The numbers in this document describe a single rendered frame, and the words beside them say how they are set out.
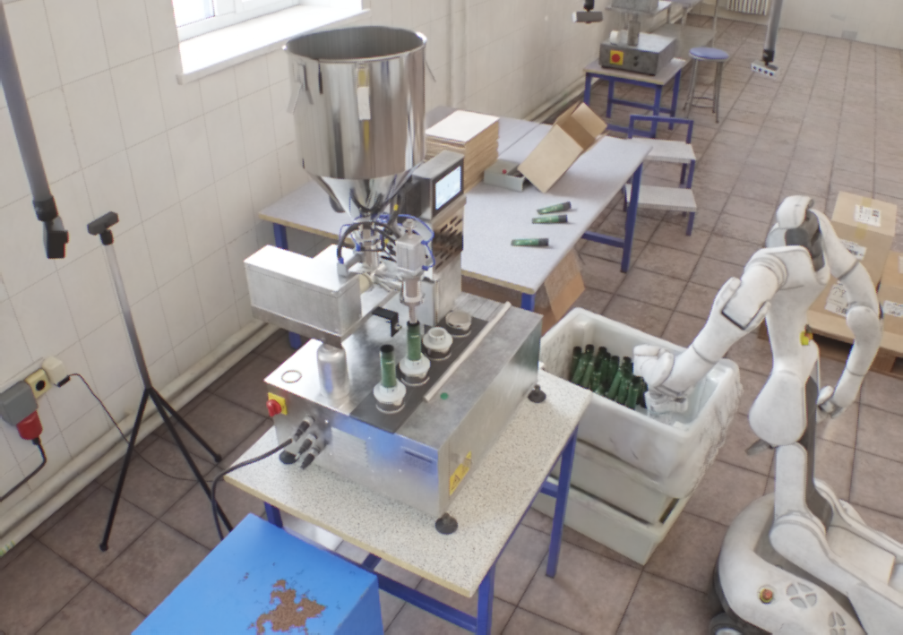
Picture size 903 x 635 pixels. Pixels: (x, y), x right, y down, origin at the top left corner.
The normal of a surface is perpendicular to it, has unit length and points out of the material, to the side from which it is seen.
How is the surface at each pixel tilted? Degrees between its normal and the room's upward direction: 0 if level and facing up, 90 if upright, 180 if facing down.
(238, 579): 0
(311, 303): 90
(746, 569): 35
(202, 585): 0
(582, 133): 90
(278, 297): 90
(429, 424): 0
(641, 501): 96
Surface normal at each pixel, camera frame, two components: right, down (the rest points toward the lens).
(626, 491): -0.60, 0.52
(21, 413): 0.88, 0.26
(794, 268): -0.33, 0.41
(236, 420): 0.00, -0.84
